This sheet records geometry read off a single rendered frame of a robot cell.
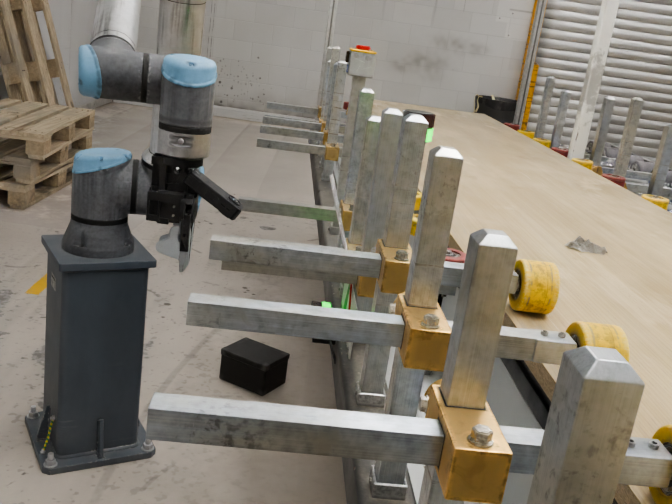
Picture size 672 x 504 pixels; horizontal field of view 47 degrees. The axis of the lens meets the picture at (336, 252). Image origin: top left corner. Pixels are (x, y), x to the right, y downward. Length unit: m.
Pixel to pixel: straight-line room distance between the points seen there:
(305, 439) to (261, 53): 8.72
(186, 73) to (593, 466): 1.01
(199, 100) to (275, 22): 7.98
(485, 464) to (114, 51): 1.04
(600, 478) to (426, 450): 0.25
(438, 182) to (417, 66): 8.43
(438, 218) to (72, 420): 1.58
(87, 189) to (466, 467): 1.61
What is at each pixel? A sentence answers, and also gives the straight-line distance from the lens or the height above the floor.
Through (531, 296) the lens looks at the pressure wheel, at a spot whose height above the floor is 0.94.
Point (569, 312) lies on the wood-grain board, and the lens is 1.27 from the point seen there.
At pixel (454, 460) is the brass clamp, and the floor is 0.96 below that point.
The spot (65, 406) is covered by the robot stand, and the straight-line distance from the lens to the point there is 2.28.
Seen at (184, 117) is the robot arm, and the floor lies 1.10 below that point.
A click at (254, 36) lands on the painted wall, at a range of 9.31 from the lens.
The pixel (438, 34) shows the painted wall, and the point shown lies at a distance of 9.34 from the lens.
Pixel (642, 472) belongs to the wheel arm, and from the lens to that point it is 0.76.
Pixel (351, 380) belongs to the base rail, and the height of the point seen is 0.70.
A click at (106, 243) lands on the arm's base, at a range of 2.14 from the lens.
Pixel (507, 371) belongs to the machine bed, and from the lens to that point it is 1.26.
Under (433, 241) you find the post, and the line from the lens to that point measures 0.92.
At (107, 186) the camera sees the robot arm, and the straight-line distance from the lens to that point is 2.11.
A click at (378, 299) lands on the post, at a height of 0.88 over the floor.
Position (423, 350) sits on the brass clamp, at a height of 0.95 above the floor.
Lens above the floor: 1.29
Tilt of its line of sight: 17 degrees down
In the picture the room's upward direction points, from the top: 8 degrees clockwise
